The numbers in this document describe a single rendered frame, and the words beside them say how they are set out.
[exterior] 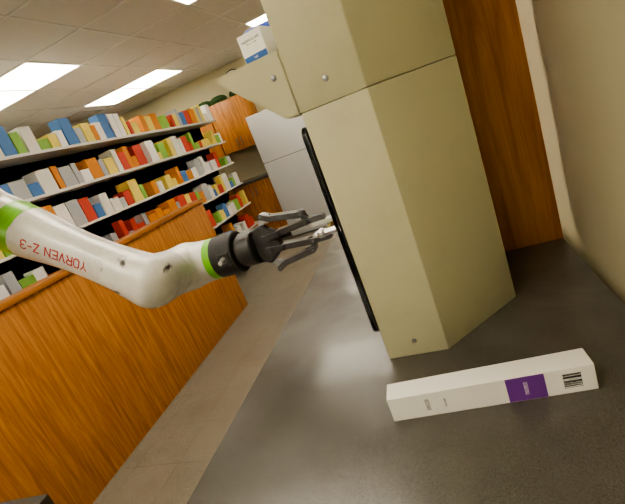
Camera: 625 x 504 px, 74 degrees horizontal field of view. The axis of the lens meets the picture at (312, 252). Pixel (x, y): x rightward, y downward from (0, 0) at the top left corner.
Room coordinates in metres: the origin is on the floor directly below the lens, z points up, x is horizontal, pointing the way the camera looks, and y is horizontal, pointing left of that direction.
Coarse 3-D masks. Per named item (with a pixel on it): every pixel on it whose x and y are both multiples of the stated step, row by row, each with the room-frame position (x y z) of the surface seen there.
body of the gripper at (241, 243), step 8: (248, 232) 0.86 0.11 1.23; (256, 232) 0.85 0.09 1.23; (264, 232) 0.85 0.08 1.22; (272, 232) 0.84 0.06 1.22; (240, 240) 0.85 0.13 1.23; (248, 240) 0.84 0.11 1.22; (256, 240) 0.86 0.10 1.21; (272, 240) 0.84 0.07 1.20; (280, 240) 0.85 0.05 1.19; (240, 248) 0.84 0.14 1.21; (248, 248) 0.84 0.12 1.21; (256, 248) 0.86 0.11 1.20; (264, 248) 0.85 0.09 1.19; (240, 256) 0.84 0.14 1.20; (248, 256) 0.84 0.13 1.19; (256, 256) 0.84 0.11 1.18; (264, 256) 0.85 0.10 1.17; (272, 256) 0.85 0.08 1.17; (248, 264) 0.85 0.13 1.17
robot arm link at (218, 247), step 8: (232, 232) 0.88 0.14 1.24; (216, 240) 0.88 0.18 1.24; (224, 240) 0.86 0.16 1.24; (232, 240) 0.87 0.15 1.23; (208, 248) 0.87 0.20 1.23; (216, 248) 0.86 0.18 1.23; (224, 248) 0.85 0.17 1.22; (232, 248) 0.86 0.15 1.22; (208, 256) 0.86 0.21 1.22; (216, 256) 0.85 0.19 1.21; (224, 256) 0.84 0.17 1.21; (232, 256) 0.84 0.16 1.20; (216, 264) 0.85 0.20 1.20; (224, 264) 0.84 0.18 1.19; (232, 264) 0.84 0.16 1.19; (240, 264) 0.86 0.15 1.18; (216, 272) 0.86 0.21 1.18; (224, 272) 0.86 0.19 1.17; (232, 272) 0.86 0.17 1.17; (240, 272) 0.87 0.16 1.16
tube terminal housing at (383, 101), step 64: (320, 0) 0.66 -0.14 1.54; (384, 0) 0.68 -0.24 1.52; (320, 64) 0.67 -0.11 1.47; (384, 64) 0.67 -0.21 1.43; (448, 64) 0.72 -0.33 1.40; (320, 128) 0.68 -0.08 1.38; (384, 128) 0.65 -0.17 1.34; (448, 128) 0.71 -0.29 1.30; (384, 192) 0.66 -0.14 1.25; (448, 192) 0.69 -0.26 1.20; (384, 256) 0.67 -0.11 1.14; (448, 256) 0.67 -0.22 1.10; (384, 320) 0.68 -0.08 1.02; (448, 320) 0.66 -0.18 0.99
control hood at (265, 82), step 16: (256, 64) 0.70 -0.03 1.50; (272, 64) 0.69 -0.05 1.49; (224, 80) 0.72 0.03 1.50; (240, 80) 0.72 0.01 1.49; (256, 80) 0.71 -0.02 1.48; (272, 80) 0.70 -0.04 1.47; (288, 80) 0.69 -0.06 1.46; (256, 96) 0.71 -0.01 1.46; (272, 96) 0.70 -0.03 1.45; (288, 96) 0.69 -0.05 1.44; (288, 112) 0.70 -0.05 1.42
